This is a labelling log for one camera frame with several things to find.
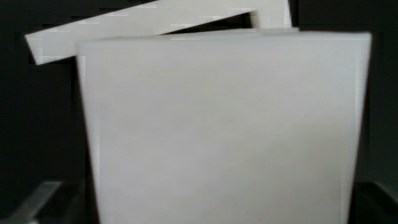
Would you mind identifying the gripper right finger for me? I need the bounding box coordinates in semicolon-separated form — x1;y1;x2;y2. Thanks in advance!
348;182;398;224

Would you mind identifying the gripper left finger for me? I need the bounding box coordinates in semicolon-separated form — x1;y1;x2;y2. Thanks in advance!
0;181;95;224

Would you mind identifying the white right fence bar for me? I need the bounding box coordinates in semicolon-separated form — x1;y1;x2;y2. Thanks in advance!
23;0;262;66

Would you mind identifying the white cabinet block with hole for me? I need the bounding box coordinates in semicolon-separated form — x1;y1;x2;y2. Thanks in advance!
78;32;371;224

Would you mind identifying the white fence bar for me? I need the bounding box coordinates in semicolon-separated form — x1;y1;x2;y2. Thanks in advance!
23;0;262;66
254;0;293;29

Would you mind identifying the white front fence bar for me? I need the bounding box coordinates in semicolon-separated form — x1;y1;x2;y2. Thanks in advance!
254;0;293;29

